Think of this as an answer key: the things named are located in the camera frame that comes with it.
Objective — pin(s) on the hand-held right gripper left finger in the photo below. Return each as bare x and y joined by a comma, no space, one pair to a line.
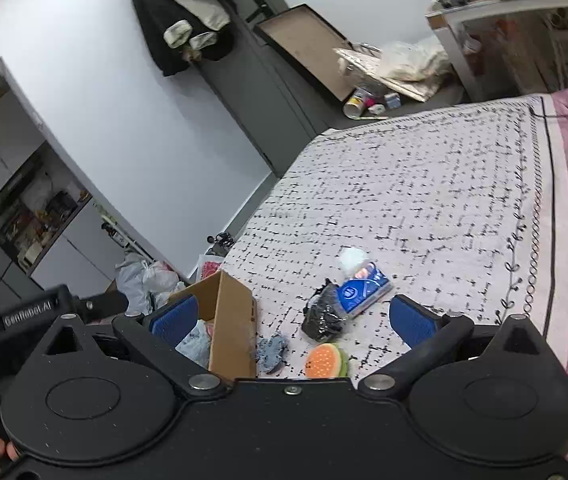
174,317

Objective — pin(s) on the pile of white plastic bags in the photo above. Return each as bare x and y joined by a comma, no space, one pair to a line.
409,62

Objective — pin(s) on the light blue plastic packet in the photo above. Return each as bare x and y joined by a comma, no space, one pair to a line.
191,349

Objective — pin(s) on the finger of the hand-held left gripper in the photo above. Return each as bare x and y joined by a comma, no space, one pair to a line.
106,302

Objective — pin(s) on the white floor rack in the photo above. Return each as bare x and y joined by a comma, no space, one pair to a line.
124,237

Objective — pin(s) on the white desk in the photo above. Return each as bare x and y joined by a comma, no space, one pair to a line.
504,7

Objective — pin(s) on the grey door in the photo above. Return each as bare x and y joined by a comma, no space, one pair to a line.
254,95

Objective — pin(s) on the white cylindrical can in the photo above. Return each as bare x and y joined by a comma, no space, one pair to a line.
356,104

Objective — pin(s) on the orange slice-shaped sponge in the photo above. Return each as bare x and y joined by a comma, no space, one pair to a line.
325,361

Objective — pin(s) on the black framed board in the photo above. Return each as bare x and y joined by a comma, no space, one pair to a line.
304,45

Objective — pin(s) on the brown cardboard box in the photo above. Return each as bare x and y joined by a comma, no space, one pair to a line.
234,320

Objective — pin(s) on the blue tissue packet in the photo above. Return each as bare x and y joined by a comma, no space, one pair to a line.
364,292

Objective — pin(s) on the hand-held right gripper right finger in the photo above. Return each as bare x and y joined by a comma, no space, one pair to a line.
411,320

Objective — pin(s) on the blue-grey cloth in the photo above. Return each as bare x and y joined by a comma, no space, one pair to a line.
271,352

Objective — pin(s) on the small light blue box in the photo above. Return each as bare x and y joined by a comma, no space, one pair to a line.
392,100

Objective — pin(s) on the black hanging coat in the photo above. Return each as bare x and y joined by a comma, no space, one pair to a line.
164,25

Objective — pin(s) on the pink plastic packet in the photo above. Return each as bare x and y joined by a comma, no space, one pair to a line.
209,331

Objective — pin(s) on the grey-and-white cabinet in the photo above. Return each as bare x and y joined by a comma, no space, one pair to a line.
9,140

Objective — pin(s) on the grey plastic bag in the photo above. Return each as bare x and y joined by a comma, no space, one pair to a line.
131,280

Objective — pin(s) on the black plastic bag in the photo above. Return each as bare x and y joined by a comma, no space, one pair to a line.
324,312

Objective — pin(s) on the white plastic bag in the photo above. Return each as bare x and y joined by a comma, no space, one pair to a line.
164,285
353,260

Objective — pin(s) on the red patterned bag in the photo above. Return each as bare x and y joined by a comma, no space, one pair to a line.
209,269

